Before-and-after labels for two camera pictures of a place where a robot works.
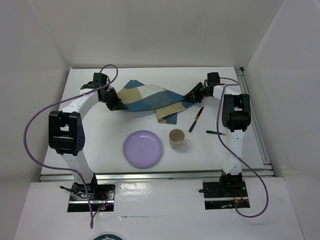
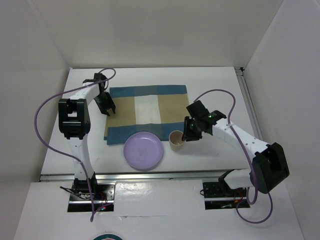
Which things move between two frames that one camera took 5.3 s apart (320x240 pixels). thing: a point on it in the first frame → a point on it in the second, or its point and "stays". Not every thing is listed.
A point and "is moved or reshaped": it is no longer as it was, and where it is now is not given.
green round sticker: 108,237 stays
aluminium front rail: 69,175 stays
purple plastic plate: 142,148 stays
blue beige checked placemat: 136,96 is moved or reshaped
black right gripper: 195,97 → 186,131
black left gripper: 119,106 → 103,108
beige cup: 176,137 stays
